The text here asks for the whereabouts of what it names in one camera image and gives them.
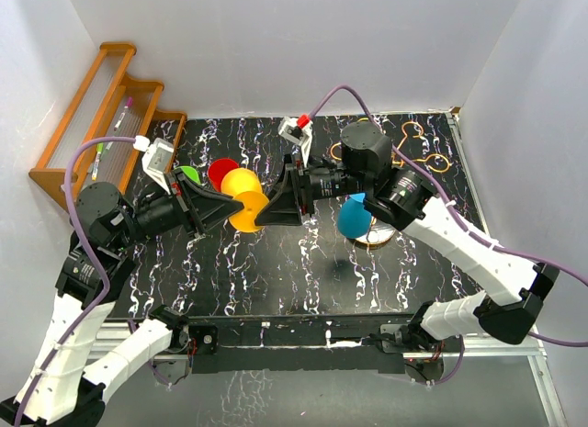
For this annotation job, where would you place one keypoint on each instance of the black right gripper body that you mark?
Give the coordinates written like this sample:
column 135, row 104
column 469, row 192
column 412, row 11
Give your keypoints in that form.
column 326, row 182

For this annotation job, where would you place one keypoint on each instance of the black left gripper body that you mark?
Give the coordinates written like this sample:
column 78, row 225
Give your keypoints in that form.
column 160, row 212

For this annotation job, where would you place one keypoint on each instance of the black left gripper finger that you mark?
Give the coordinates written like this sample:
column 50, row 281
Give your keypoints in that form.
column 195, row 190
column 212, row 209

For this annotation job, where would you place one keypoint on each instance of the green wine glass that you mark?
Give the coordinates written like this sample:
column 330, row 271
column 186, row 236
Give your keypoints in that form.
column 191, row 173

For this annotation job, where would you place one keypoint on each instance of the red wine glass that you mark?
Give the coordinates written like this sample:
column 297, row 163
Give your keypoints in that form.
column 219, row 169

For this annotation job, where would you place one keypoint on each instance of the yellow wine glass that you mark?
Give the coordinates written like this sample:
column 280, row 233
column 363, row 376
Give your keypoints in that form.
column 244, row 186

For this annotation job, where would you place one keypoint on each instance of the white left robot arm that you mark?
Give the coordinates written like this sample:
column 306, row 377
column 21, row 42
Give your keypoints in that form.
column 63, row 389

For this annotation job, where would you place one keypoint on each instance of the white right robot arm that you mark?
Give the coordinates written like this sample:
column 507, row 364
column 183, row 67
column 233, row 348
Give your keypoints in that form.
column 513, row 289

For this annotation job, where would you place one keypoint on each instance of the blue wine glass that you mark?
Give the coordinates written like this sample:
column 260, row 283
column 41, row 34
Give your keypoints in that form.
column 354, row 220

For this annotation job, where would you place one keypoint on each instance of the green capped marker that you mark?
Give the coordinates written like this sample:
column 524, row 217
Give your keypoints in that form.
column 99, row 152

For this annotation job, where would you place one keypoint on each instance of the purple capped marker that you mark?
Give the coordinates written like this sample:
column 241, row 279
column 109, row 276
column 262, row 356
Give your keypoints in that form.
column 123, row 113

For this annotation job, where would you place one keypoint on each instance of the wooden stepped shelf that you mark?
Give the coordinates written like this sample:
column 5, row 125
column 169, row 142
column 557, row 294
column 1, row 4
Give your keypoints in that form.
column 94, row 110

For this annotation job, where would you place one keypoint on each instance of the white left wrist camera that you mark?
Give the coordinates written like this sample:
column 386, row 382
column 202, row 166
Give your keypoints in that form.
column 156, row 157

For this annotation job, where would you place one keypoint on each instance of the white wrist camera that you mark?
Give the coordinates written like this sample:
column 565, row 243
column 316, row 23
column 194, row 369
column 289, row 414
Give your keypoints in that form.
column 156, row 157
column 299, row 132

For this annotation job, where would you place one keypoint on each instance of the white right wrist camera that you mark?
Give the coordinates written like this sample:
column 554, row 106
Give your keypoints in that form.
column 299, row 132

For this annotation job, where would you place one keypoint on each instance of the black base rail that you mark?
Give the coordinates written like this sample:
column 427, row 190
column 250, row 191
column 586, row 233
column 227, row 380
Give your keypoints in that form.
column 326, row 342

